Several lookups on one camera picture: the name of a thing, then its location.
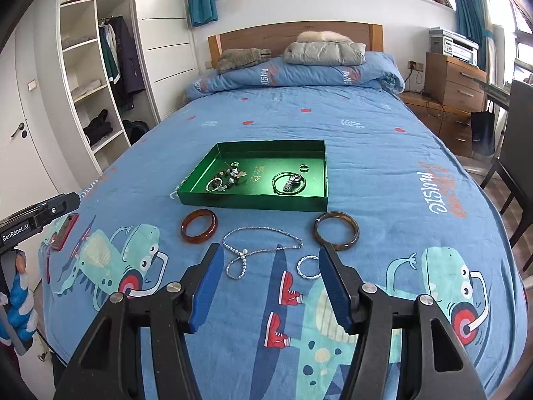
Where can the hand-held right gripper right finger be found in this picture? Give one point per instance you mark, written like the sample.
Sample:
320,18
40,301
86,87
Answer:
335,287

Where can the black bag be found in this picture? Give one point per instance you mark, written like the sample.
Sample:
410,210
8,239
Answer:
135,132

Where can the long teal curtain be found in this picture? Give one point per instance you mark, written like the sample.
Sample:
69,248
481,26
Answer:
470,8

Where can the large thin silver bangle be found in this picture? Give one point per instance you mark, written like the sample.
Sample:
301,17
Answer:
273,183

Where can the white wardrobe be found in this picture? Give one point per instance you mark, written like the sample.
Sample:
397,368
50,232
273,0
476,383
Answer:
166,29

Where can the amber red bangle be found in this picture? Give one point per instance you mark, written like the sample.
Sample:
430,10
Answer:
199,238

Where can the low wooden nightstand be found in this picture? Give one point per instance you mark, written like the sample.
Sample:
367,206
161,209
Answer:
452,131

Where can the folded light clothes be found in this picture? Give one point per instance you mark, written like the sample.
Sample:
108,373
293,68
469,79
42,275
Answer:
87,92

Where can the blue dinosaur print bed sheet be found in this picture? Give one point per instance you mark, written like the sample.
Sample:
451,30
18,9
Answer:
374,166

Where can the navy tote bag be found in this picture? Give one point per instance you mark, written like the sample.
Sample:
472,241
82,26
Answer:
483,131

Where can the grey puffer jacket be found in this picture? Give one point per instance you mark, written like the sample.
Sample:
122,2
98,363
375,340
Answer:
324,53

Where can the silver wristwatch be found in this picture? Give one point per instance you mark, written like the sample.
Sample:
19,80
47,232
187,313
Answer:
288,184

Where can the white light switch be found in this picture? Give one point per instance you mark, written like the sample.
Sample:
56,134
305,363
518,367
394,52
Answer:
32,85

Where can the wooden drawer chest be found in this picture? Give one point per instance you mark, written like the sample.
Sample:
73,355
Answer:
456,83

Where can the grey brown plush toy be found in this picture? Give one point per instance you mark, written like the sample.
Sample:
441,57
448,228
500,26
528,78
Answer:
241,58

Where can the folded blue duvet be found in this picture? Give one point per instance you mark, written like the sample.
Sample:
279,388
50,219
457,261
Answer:
316,75

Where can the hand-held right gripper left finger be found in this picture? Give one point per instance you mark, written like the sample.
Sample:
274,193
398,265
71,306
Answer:
206,287

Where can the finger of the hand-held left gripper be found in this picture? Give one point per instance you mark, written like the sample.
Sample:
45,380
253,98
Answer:
58,210

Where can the white green hanging garment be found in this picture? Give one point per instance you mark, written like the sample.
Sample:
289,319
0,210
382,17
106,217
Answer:
109,54

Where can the white printer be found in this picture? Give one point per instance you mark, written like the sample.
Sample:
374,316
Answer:
454,46

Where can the cream furry cushion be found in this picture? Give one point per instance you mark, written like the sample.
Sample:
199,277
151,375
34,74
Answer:
322,36

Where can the black folded clothes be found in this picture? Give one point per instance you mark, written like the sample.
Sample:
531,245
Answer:
98,127

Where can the dark hanging jacket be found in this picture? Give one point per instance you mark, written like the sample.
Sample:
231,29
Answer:
127,62

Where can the dark brown bangle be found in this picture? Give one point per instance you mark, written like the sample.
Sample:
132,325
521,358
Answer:
336,215

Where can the wall socket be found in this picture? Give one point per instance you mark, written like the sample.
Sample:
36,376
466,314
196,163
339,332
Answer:
415,65

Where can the cluttered desk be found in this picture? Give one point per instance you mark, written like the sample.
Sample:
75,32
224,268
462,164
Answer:
497,91

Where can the green tray box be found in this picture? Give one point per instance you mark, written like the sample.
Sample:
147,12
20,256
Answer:
266,158

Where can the wooden headboard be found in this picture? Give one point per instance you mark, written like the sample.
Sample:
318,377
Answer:
258,35

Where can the dark chair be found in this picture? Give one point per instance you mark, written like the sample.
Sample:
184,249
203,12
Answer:
518,141

